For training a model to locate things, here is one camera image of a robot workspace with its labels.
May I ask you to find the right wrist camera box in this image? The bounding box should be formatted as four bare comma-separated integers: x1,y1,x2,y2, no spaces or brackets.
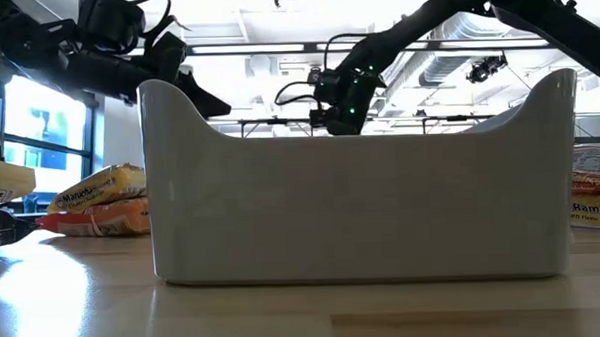
309,66,329,97

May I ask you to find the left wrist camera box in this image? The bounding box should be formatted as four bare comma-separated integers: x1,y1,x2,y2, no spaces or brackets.
76,0,148,58

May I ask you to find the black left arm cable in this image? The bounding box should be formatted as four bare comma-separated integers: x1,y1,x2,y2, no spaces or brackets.
123,0,193,54

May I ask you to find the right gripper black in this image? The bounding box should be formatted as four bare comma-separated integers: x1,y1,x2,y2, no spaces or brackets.
307,67,388,138

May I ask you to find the black ceiling spotlight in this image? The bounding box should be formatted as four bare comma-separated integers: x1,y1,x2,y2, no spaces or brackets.
464,53,509,85

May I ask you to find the ceiling light bar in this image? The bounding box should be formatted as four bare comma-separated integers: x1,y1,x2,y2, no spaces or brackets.
184,32,552,61

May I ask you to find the large black-framed window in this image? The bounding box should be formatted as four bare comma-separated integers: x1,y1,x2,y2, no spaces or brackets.
0,69,103,216

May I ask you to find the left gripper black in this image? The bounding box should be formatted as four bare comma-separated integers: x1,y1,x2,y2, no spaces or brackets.
139,29,233,123

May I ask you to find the grey plastic bin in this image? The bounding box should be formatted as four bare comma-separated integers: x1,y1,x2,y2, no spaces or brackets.
137,64,585,291

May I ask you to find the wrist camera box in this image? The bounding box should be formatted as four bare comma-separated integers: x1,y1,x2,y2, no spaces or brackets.
309,66,329,97
76,0,148,58

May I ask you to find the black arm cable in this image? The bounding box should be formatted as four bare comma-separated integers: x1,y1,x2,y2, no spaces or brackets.
272,31,374,108
123,0,193,54

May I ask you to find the silver ventilation duct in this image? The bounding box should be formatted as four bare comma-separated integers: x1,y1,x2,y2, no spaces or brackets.
380,8,533,91

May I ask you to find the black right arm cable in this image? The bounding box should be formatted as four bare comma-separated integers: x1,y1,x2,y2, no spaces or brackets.
272,31,374,108

